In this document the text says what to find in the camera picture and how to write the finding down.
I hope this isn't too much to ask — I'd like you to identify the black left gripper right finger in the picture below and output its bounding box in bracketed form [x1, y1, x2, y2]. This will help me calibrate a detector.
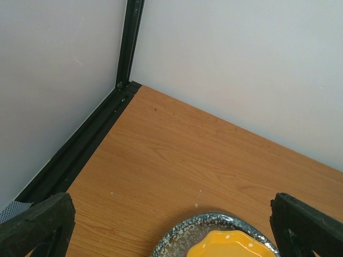
[270, 193, 342, 256]

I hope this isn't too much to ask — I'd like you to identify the orange white dotted plate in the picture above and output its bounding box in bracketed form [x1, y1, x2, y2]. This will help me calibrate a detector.
[186, 230, 275, 257]

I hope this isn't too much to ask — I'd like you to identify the speckled grey large plate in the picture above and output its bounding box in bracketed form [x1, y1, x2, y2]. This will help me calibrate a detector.
[151, 212, 280, 256]

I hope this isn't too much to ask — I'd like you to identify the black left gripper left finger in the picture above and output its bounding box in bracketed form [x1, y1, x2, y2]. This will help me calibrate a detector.
[1, 193, 76, 256]

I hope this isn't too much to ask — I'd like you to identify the black aluminium frame rail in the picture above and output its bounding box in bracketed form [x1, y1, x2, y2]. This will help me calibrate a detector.
[16, 1, 145, 205]

